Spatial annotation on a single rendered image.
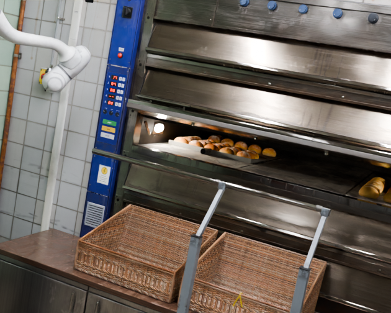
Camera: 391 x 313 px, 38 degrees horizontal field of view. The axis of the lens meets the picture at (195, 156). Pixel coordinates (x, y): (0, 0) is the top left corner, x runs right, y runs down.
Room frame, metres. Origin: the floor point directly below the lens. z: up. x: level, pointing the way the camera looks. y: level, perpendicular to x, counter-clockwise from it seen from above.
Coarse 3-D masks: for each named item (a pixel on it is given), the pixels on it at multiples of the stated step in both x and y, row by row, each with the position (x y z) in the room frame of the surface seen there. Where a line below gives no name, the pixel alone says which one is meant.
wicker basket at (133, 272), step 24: (120, 216) 3.06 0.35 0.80; (144, 216) 3.10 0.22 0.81; (168, 216) 3.05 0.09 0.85; (96, 240) 2.87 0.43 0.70; (120, 240) 3.10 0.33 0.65; (144, 240) 3.05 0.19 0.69; (168, 240) 3.00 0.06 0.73; (96, 264) 2.83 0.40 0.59; (120, 264) 2.63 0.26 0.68; (144, 264) 2.57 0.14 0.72; (168, 264) 2.96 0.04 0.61; (144, 288) 2.57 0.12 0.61; (168, 288) 2.52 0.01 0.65
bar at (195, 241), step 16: (128, 160) 2.77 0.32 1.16; (192, 176) 2.64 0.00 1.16; (256, 192) 2.53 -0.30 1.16; (304, 208) 2.45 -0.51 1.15; (320, 208) 2.42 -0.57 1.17; (320, 224) 2.37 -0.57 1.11; (192, 240) 2.38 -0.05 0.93; (192, 256) 2.38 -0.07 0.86; (192, 272) 2.37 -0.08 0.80; (304, 272) 2.20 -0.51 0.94; (192, 288) 2.40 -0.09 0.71; (304, 288) 2.19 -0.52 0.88
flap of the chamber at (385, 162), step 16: (144, 112) 3.12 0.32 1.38; (160, 112) 2.98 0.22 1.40; (176, 112) 2.95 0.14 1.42; (208, 128) 3.05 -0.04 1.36; (224, 128) 2.86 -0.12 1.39; (240, 128) 2.81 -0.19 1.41; (288, 144) 2.83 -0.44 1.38; (304, 144) 2.69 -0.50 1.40; (320, 144) 2.67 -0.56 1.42; (368, 160) 2.63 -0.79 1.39; (384, 160) 2.55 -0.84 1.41
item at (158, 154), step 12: (156, 156) 3.13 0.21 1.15; (168, 156) 3.11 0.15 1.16; (180, 156) 3.08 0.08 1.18; (204, 168) 3.03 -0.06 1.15; (216, 168) 3.00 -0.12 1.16; (228, 168) 2.98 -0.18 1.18; (252, 180) 2.92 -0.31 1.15; (264, 180) 2.90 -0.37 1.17; (276, 180) 2.88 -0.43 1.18; (300, 192) 2.83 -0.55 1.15; (312, 192) 2.81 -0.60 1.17; (324, 192) 2.79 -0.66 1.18; (348, 204) 2.74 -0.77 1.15; (360, 204) 2.72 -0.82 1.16; (372, 204) 2.70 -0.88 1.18
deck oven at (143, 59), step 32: (160, 64) 3.17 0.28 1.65; (192, 64) 3.09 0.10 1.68; (320, 96) 2.83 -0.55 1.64; (352, 96) 2.78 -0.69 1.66; (384, 96) 2.71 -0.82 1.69; (128, 128) 3.21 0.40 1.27; (192, 128) 3.96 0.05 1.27; (160, 160) 3.12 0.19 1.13; (352, 160) 2.84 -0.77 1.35; (128, 192) 3.18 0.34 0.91; (288, 192) 2.85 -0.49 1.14; (224, 224) 2.97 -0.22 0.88; (320, 256) 2.77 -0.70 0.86; (352, 256) 2.71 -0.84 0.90
